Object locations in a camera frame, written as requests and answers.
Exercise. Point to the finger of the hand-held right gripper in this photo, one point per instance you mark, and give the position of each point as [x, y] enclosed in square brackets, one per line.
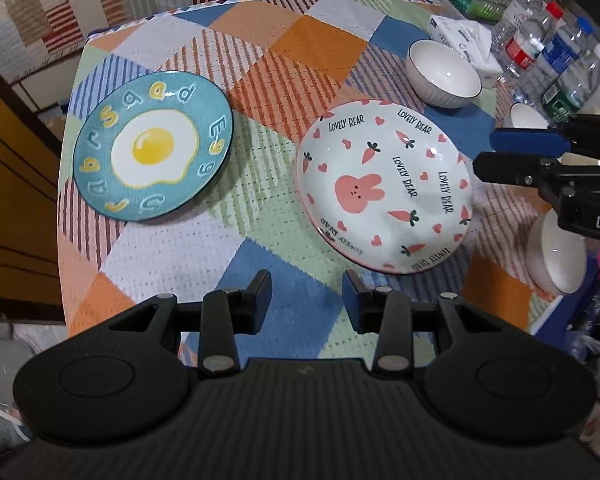
[505, 167]
[527, 140]

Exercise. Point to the patchwork cabinet cover cloth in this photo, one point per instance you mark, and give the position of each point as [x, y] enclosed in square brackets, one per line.
[40, 5]

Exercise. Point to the crumpled plastic bag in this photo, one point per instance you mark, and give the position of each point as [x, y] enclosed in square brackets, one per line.
[0, 360]

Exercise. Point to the patchwork tablecloth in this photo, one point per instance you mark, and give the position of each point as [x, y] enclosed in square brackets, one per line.
[280, 60]

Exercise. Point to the green label water bottle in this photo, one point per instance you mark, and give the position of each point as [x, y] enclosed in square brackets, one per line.
[575, 85]

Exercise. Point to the red label water bottle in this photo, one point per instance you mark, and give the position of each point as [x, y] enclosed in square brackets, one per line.
[527, 47]

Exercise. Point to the white bowl dark rim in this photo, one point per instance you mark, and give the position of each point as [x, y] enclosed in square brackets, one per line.
[555, 255]
[445, 72]
[527, 116]

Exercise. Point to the clear water bottle white cap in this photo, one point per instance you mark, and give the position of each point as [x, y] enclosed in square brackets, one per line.
[527, 2]

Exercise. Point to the white counter cabinet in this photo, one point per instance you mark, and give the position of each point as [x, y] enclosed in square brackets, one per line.
[45, 87]

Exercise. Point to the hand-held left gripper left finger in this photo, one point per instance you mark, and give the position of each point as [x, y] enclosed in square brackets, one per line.
[262, 305]

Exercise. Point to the teal fried egg plate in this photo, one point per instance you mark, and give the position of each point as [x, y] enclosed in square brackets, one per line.
[152, 147]

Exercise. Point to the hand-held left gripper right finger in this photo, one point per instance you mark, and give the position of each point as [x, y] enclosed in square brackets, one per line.
[351, 302]

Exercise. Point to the yellow wooden cabinet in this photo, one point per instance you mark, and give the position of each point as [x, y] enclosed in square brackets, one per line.
[15, 210]

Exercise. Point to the white tissue pack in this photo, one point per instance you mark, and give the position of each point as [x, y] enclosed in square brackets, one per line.
[462, 40]

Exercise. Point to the grey plastic basket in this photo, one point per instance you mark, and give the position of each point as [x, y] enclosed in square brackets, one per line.
[472, 5]

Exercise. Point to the white pink rabbit plate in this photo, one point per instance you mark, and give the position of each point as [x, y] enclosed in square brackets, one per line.
[385, 185]

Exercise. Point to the blue label water bottle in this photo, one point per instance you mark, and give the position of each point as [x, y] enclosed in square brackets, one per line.
[560, 55]

